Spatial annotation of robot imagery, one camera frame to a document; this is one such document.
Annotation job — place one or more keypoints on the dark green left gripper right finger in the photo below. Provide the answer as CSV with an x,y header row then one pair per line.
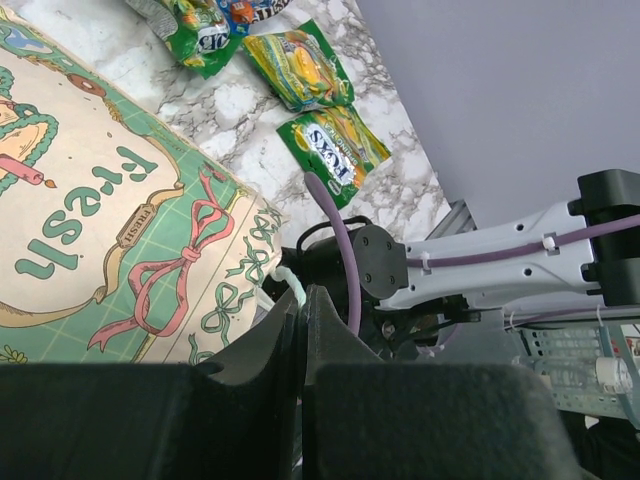
x,y
364,418

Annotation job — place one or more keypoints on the blue M&M's candy packet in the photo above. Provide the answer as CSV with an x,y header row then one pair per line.
x,y
241,14

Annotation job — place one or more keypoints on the yellow green snack bag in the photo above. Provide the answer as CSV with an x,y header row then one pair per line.
x,y
301,67

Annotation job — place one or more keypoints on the clear plastic bottle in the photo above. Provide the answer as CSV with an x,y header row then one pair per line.
x,y
585,376

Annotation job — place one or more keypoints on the green Fox's candy bag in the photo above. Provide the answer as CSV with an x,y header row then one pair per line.
x,y
336,145

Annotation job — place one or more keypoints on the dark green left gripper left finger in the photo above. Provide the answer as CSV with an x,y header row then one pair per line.
x,y
229,417

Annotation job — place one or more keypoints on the green illustrated paper bag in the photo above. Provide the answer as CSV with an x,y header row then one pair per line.
x,y
120,240

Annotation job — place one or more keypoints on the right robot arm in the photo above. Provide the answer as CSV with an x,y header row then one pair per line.
x,y
408,299

